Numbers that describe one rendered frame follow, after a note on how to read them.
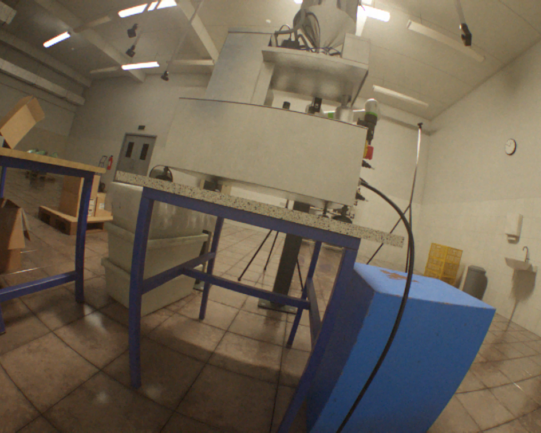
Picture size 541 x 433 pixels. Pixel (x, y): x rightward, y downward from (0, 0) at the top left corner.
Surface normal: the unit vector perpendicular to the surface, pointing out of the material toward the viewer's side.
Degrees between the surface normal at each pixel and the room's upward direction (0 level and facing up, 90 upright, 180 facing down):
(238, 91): 90
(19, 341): 0
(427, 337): 90
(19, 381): 0
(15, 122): 90
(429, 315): 90
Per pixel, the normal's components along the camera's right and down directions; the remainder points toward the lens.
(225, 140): -0.12, 0.02
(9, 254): 0.97, 0.23
